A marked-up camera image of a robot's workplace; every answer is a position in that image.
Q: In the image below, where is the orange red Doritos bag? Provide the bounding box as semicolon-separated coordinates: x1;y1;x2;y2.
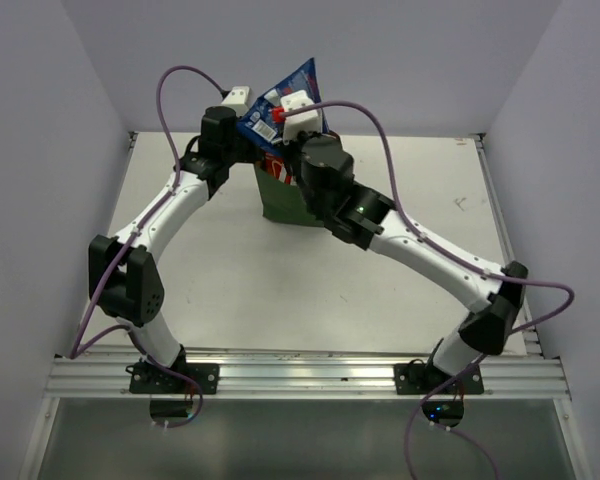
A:
262;152;295;185

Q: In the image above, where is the blue snack bag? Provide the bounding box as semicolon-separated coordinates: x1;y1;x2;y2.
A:
237;58;329;155

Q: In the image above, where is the green brown paper bag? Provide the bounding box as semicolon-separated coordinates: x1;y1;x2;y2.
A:
254;145;323;228

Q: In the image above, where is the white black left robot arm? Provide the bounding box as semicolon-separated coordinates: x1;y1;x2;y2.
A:
88;105;258;368

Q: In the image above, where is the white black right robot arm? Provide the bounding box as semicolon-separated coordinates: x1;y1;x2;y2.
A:
283;134;528;377

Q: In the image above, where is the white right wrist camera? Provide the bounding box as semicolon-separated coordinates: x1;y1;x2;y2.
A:
272;90;325;144

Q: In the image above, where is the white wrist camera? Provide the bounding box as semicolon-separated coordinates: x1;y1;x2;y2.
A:
221;86;254;118
272;90;325;144

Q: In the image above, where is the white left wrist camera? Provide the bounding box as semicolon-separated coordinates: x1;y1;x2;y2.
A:
221;86;254;118

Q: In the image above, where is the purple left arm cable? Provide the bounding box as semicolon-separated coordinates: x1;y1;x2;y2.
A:
69;65;229;429

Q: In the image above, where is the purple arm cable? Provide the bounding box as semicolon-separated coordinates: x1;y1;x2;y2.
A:
69;65;229;429
285;101;576;480

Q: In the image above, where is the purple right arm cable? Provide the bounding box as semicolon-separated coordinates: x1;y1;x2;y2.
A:
285;101;576;480

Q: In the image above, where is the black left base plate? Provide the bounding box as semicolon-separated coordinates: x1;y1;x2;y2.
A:
125;362;220;395

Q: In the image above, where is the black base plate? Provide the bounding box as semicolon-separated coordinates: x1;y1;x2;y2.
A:
393;359;485;396
125;362;220;395

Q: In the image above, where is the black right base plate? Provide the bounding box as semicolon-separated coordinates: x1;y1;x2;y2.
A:
393;359;485;396

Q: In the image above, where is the aluminium rail frame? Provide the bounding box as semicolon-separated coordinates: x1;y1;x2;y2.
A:
18;130;596;480

